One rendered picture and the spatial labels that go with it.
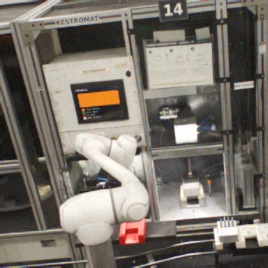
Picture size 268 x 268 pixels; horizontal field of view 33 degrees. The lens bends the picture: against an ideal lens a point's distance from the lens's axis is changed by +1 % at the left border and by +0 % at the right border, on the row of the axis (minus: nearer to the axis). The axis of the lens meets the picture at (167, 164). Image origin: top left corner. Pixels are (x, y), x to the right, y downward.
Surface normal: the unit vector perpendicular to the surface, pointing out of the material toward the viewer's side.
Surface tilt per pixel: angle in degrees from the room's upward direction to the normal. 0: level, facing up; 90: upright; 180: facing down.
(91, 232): 89
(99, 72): 90
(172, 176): 90
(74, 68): 90
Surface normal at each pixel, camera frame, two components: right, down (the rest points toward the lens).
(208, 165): -0.01, 0.46
